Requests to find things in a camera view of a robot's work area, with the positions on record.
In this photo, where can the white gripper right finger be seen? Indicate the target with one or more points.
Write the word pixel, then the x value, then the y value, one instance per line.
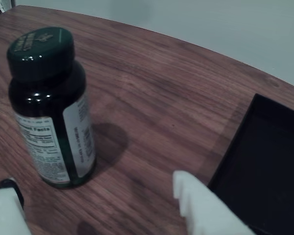
pixel 205 210

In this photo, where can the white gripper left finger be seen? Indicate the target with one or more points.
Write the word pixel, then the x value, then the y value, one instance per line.
pixel 5 210

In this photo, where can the dark green pill bottle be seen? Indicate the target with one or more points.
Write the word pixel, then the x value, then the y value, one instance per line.
pixel 46 110

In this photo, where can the black shallow box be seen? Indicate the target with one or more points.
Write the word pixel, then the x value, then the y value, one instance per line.
pixel 267 159

